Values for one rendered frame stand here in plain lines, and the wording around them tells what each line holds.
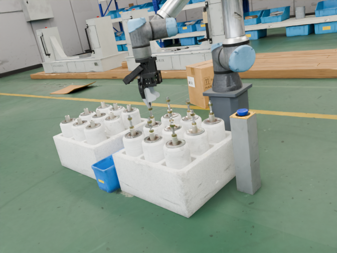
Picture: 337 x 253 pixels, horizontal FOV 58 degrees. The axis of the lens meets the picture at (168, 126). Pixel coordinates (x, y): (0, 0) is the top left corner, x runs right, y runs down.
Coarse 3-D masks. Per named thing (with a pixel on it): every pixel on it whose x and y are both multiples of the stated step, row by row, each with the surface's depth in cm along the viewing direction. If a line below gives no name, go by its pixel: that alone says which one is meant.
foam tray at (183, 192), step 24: (216, 144) 122; (120, 168) 129; (144, 168) 117; (168, 168) 110; (192, 168) 108; (216, 168) 119; (144, 192) 123; (168, 192) 112; (192, 192) 110; (216, 192) 122
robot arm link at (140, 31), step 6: (138, 18) 117; (144, 18) 118; (132, 24) 117; (138, 24) 117; (144, 24) 118; (132, 30) 117; (138, 30) 117; (144, 30) 118; (150, 30) 118; (132, 36) 119; (138, 36) 118; (144, 36) 119; (150, 36) 120; (132, 42) 120; (138, 42) 119; (144, 42) 119; (132, 48) 122
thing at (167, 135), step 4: (184, 128) 127; (164, 132) 125; (168, 132) 124; (176, 132) 123; (180, 132) 124; (184, 132) 126; (164, 136) 125; (168, 136) 124; (180, 136) 124; (168, 140) 125
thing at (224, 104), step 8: (248, 88) 151; (216, 96) 149; (224, 96) 145; (232, 96) 142; (240, 96) 147; (216, 104) 151; (224, 104) 148; (232, 104) 146; (240, 104) 148; (248, 104) 155; (216, 112) 153; (224, 112) 150; (232, 112) 148; (224, 120) 152
